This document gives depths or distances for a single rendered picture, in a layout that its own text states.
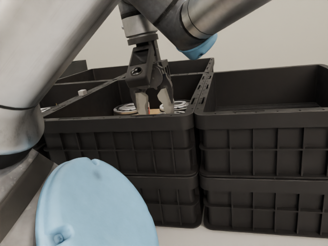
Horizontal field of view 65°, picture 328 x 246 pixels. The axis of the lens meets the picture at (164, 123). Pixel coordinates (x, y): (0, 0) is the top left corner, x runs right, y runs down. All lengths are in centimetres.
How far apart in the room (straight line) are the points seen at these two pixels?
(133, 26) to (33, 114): 42
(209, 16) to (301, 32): 373
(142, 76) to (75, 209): 36
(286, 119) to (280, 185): 11
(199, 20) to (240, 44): 351
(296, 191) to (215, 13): 29
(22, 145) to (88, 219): 6
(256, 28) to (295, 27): 52
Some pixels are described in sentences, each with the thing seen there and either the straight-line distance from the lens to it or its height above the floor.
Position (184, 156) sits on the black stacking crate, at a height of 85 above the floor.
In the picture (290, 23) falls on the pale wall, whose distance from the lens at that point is 408.
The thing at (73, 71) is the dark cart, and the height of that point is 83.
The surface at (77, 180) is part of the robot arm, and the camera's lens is 19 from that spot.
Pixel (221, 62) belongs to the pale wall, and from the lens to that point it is 394.
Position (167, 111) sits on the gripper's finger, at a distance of 60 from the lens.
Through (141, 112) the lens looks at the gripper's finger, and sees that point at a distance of 62.
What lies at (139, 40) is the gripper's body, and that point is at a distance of 58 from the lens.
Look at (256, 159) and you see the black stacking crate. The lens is 43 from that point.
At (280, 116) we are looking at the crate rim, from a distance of 40.
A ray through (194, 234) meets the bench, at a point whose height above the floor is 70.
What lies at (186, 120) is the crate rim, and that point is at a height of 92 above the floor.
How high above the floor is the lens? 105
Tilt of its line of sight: 19 degrees down
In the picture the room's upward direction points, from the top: 7 degrees counter-clockwise
